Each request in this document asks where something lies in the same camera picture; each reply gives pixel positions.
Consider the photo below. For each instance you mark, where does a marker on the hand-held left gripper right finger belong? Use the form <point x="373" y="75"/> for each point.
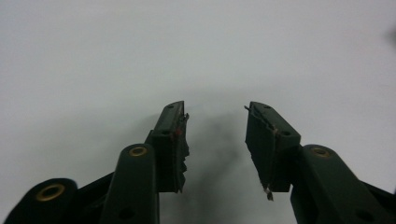
<point x="267" y="146"/>

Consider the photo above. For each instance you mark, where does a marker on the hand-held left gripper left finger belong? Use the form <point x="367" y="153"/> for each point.
<point x="169" y="149"/>

